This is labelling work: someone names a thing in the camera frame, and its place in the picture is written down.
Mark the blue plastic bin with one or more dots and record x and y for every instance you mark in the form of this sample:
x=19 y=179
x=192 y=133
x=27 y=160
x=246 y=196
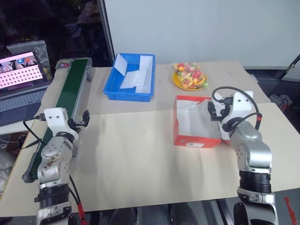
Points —
x=112 y=86

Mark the red and grey tool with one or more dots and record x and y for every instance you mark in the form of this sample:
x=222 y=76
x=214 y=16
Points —
x=282 y=100

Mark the bag of colourful toy fruit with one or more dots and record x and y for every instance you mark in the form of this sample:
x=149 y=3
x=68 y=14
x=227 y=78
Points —
x=189 y=72

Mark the grey metal frame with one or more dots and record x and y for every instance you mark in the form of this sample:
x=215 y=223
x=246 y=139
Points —
x=291 y=68

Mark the white foam block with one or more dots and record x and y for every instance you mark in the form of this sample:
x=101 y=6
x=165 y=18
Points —
x=146 y=62
x=120 y=64
x=131 y=79
x=144 y=85

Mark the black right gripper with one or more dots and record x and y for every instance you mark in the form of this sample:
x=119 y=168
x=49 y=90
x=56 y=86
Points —
x=223 y=112

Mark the small beige cardboard sheet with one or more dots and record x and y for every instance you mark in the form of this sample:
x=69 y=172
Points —
x=164 y=103

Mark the yellow plate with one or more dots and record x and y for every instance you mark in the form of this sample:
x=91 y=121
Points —
x=178 y=83

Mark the red cardboard box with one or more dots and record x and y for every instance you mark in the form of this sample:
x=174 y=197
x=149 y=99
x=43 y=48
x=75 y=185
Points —
x=197 y=141

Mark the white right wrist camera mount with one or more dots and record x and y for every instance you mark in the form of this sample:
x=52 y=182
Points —
x=241 y=105

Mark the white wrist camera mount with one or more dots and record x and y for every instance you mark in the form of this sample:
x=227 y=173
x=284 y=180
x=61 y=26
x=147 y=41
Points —
x=241 y=105
x=55 y=118

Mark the aluminium profile post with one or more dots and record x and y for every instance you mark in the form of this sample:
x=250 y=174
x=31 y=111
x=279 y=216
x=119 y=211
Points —
x=106 y=30

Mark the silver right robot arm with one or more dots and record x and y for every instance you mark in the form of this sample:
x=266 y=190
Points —
x=254 y=152

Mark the white tissue paper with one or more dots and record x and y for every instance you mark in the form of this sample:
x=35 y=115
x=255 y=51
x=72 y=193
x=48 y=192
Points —
x=194 y=117

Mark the grey laptop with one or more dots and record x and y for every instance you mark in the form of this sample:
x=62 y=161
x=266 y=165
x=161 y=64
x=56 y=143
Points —
x=18 y=98

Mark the large beige cardboard sheet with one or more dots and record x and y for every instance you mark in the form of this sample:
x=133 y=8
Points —
x=140 y=164

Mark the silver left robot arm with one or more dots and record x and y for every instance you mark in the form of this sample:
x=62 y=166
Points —
x=52 y=161

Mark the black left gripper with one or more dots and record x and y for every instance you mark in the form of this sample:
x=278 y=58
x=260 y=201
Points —
x=74 y=125

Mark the green conveyor belt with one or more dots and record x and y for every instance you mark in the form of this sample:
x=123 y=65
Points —
x=70 y=89

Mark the white plastic sack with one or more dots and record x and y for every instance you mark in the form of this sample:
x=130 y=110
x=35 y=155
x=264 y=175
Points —
x=5 y=171

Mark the red floor tape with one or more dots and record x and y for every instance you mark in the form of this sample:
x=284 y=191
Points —
x=290 y=208

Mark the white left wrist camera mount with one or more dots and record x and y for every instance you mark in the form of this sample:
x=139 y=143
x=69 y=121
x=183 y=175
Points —
x=55 y=118

